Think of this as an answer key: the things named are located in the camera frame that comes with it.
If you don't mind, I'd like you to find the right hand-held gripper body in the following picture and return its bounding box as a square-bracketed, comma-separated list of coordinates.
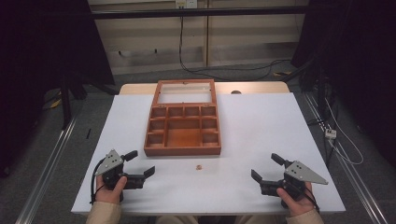
[260, 160, 329, 209]

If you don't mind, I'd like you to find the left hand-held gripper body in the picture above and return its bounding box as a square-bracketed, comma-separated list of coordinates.
[94, 148, 138, 201]

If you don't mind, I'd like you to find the brown wooden compartment box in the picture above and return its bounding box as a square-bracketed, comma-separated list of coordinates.
[143, 78, 222, 157]

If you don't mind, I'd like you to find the person's right hand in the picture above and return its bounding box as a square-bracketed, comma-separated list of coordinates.
[276, 181, 316, 217]

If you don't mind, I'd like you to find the person's left hand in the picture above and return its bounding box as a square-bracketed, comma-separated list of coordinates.
[94, 175, 129, 205]

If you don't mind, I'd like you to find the white table cover sheet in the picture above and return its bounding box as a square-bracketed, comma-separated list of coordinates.
[70, 92, 347, 217]

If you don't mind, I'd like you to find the light wooden table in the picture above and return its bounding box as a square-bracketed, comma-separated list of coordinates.
[119, 80, 290, 96]

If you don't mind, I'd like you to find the black metal stand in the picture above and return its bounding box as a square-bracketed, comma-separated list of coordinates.
[281, 57, 335, 120]
[60, 73, 120, 131]

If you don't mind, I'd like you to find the black curtain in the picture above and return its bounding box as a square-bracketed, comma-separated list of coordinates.
[290, 0, 396, 171]
[0, 0, 116, 179]

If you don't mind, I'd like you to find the black horizontal bar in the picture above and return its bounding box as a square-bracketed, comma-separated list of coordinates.
[91, 5, 310, 21]

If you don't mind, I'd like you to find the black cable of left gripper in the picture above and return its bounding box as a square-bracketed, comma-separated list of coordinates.
[90, 158, 107, 205]

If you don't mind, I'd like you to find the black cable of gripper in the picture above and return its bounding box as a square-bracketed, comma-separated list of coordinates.
[303, 186, 321, 215]
[90, 158, 107, 205]

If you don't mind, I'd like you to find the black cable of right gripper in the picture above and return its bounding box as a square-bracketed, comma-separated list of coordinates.
[303, 186, 321, 215]

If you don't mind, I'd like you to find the metal floor rail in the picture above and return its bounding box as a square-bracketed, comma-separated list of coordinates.
[303, 92, 389, 224]
[14, 114, 79, 224]

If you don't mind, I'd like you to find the white cable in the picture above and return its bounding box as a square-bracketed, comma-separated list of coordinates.
[323, 97, 364, 166]

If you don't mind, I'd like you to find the long black floor cable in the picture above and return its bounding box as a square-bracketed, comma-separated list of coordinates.
[177, 16, 292, 82]

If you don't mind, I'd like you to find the white wall socket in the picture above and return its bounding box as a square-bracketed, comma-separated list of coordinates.
[175, 0, 199, 9]

